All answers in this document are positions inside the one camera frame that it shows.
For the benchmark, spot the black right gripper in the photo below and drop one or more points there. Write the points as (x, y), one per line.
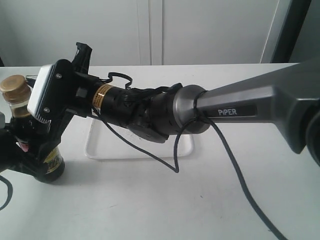
(69, 90)

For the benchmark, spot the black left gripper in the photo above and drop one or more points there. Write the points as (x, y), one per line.
(15, 155)

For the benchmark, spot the soy sauce bottle gold cap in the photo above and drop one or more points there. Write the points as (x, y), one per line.
(16, 92)

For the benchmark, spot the grey piper right robot arm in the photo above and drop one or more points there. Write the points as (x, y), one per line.
(289, 98)

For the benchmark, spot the dark vertical pole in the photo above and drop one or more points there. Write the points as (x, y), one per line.
(290, 31)

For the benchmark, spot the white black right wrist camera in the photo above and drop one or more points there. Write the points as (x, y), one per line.
(44, 102)

